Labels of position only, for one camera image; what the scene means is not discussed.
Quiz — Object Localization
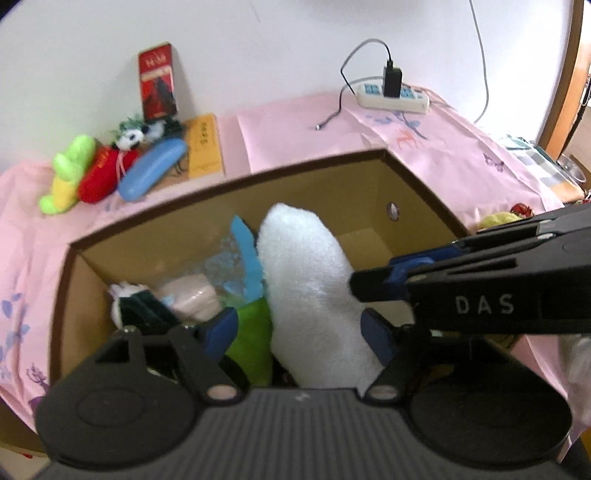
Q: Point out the black charger plug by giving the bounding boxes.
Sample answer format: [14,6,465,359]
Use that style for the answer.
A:
[382,60,402,99]

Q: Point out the brown cardboard box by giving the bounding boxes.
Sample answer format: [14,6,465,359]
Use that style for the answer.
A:
[48,148,472,407]

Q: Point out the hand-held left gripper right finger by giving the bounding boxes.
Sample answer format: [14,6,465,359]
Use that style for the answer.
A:
[360,308,509,403]

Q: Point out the checked cloth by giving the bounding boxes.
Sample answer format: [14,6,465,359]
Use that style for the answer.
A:
[501,136,579,204]

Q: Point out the green plush cloth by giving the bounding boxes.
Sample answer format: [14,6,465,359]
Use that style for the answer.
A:
[225,298,274,387]

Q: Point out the dark charger cable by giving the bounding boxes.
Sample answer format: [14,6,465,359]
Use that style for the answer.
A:
[316,39,394,131]

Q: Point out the red plush toy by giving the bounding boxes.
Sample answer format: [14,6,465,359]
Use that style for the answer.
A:
[78,147,141,204]

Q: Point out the white fluffy towel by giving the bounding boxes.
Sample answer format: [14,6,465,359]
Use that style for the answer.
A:
[256,203,385,389]

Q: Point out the green and yellow plush toy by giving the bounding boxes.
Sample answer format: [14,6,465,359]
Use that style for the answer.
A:
[39,135,97,215]

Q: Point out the small white plush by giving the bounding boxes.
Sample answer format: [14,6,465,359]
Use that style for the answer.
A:
[108,282,145,325]

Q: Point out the pink printed tablecloth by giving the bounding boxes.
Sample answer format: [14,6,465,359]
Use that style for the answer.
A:
[0,85,591,455]

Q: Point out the panda plush toy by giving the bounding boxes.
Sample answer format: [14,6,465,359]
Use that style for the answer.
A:
[111,115,184,151]

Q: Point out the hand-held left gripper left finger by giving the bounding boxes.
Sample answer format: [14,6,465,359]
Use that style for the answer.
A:
[91,307,244,404]

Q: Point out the white power strip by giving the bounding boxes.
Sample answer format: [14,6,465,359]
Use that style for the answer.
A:
[355,82,431,114]

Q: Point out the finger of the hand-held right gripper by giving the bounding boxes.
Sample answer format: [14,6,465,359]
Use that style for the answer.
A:
[349,251,437,303]
[450,203,591,259]

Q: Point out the blue glasses case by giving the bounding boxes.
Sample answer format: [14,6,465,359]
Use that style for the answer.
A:
[117,137,189,203]

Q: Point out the glass bowl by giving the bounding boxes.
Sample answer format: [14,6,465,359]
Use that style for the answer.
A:
[556,154,591,186]

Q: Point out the clear bag with blue ribbon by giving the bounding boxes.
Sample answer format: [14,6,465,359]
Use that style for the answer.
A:
[202,215,267,308]

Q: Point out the yellow book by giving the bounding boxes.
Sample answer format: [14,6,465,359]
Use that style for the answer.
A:
[152,114,226,188]

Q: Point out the pale pink soft roll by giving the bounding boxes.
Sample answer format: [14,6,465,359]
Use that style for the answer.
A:
[154,273,221,322]

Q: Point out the wooden door frame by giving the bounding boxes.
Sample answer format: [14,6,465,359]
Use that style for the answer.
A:
[538,0,591,153]

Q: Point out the grey wall cable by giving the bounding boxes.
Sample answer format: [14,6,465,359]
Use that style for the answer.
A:
[470,0,490,124]

